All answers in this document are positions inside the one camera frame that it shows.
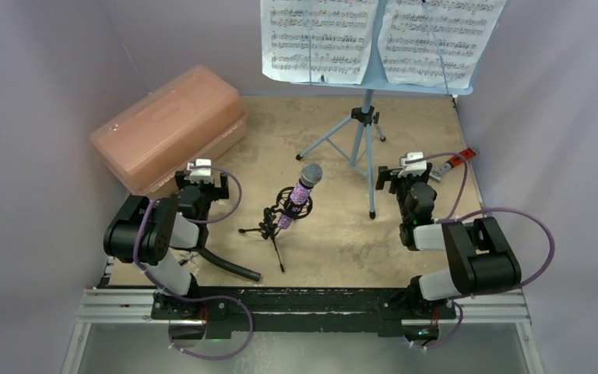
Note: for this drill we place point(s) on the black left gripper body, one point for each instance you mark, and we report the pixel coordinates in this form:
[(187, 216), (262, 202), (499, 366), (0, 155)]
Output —
[(208, 192)]

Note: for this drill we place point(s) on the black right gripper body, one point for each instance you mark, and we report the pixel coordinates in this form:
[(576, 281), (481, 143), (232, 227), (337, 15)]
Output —
[(386, 176)]

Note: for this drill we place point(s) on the light blue music stand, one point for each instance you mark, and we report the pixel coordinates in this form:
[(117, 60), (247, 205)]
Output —
[(360, 156)]

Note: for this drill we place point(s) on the purple glitter microphone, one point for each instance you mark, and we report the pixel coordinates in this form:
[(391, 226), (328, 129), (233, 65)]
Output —
[(311, 175)]

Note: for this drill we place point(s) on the black microphone shock mount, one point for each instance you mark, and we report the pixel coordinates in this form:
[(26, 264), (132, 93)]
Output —
[(268, 227)]

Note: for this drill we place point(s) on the sheet music page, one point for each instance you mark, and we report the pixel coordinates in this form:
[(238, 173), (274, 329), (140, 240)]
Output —
[(317, 42), (436, 43)]

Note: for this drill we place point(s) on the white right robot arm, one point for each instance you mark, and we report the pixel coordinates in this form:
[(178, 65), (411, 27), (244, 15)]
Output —
[(479, 257)]

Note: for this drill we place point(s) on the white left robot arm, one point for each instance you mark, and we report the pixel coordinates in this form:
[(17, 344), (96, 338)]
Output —
[(144, 230)]

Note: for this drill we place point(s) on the black pliers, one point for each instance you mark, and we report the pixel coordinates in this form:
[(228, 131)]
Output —
[(186, 258)]

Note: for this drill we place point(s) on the black foam tube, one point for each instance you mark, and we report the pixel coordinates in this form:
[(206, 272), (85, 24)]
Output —
[(229, 266)]

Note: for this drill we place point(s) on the translucent pink storage box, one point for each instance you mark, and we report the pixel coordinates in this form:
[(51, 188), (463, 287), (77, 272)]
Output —
[(195, 115)]

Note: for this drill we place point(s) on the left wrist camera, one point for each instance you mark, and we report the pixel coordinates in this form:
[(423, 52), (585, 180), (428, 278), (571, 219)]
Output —
[(199, 171)]

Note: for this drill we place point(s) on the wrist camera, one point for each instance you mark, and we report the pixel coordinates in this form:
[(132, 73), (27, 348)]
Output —
[(412, 163), (199, 171)]

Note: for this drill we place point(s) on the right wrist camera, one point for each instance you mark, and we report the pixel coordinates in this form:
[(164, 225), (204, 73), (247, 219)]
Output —
[(412, 163)]

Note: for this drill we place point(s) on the red handled wrench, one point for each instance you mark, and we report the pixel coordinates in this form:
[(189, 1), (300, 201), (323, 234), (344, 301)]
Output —
[(453, 162)]

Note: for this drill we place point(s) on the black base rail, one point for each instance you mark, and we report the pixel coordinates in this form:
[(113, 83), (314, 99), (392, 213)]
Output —
[(388, 312)]

